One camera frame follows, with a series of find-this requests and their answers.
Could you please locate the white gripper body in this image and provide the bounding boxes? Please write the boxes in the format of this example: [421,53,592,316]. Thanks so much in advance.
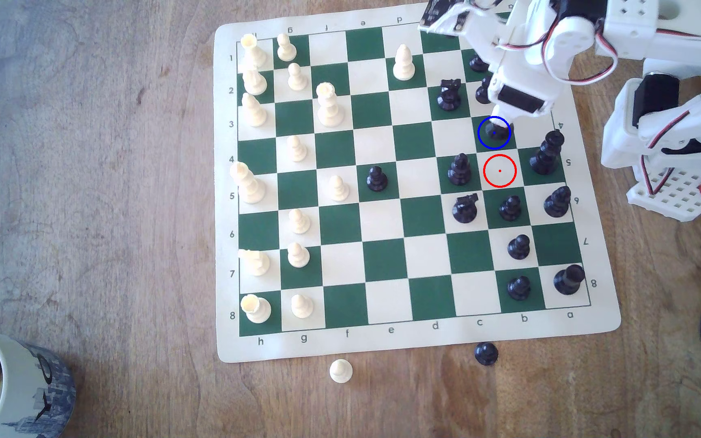
[463,11,562,121]

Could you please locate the black chess king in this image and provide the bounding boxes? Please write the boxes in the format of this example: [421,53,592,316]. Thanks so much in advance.
[483,120,511,148]

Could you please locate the white perforated base plate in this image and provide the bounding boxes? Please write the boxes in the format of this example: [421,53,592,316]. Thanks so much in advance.
[626,167,701,223]

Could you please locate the black chess rook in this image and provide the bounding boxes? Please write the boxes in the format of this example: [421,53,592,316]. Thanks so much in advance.
[553,264,586,296]

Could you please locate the white chess rook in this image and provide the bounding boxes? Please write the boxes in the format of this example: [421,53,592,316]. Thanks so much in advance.
[240,294,272,324]
[240,33,268,69]

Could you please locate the white chess bishop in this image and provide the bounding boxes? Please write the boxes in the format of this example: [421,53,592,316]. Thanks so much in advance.
[241,92,268,127]
[392,44,416,82]

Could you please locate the black chess bishop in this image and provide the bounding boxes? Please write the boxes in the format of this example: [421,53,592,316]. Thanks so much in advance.
[447,152,472,186]
[543,185,572,219]

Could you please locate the printed ceramic mug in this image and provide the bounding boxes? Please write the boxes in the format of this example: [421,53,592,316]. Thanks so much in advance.
[0,325,77,438]

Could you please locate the black chess queen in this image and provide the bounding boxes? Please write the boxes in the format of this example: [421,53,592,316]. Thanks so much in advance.
[529,129,566,176]

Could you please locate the black chess knight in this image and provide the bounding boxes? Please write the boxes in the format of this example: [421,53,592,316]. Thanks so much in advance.
[452,193,480,224]
[437,78,462,112]

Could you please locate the green white chess mat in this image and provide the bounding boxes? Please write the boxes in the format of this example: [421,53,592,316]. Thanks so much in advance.
[213,3,622,364]

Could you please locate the white chess knight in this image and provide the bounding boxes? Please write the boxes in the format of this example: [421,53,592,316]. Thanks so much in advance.
[240,249,271,277]
[242,66,269,96]

